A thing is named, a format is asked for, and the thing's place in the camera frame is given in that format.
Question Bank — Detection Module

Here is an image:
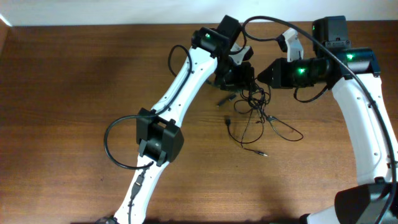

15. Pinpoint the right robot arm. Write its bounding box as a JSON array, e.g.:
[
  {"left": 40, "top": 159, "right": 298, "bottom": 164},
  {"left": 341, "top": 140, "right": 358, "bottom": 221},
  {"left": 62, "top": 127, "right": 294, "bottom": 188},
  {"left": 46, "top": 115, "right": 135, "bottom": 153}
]
[{"left": 258, "top": 16, "right": 397, "bottom": 223}]

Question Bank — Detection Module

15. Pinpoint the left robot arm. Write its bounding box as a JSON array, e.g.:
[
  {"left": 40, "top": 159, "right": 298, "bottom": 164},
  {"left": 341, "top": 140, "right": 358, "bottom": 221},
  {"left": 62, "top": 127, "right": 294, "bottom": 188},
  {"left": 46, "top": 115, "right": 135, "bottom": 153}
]
[{"left": 97, "top": 16, "right": 254, "bottom": 223}]

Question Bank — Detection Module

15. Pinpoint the thin black usb cable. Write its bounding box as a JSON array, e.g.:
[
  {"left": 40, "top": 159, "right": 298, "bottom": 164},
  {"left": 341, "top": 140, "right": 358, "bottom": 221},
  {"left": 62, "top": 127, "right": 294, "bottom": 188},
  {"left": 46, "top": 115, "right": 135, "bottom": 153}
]
[{"left": 233, "top": 80, "right": 304, "bottom": 157}]

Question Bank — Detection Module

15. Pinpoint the black cable white plug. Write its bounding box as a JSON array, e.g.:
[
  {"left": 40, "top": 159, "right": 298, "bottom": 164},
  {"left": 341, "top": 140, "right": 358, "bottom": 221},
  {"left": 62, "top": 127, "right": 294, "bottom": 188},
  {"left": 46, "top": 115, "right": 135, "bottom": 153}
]
[{"left": 225, "top": 86, "right": 272, "bottom": 150}]

